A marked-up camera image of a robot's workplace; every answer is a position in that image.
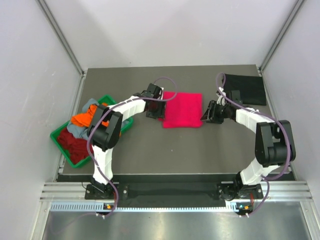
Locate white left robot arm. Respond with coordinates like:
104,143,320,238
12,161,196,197
87,83,166,199

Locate right aluminium frame post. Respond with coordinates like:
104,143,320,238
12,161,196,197
258,0,307,72

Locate folded black t-shirt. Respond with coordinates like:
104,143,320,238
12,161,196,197
221,74,267,106

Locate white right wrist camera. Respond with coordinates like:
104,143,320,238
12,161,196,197
216,87,227,106

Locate aluminium frame post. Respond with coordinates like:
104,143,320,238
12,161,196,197
37,0,85,76
258,0,307,72

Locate pink t-shirt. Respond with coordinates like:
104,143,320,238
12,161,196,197
159,92,203,129

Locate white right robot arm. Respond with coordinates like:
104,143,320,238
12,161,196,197
201,87,296,201

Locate slotted cable duct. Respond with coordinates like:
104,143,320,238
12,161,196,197
50,202,249,213

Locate orange t-shirt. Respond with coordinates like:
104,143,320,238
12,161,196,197
70,103,100,128

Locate green plastic bin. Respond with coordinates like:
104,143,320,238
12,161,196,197
50,94,134,168

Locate left aluminium frame post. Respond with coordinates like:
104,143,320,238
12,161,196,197
37,0,85,76

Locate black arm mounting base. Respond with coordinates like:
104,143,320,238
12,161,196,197
85,174,263,201

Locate dark red t-shirt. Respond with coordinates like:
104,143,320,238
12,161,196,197
57,127,89,168

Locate grey t-shirt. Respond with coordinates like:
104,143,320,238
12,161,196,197
66,98,133,140

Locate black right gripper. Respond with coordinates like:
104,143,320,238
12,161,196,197
200,100,231,124

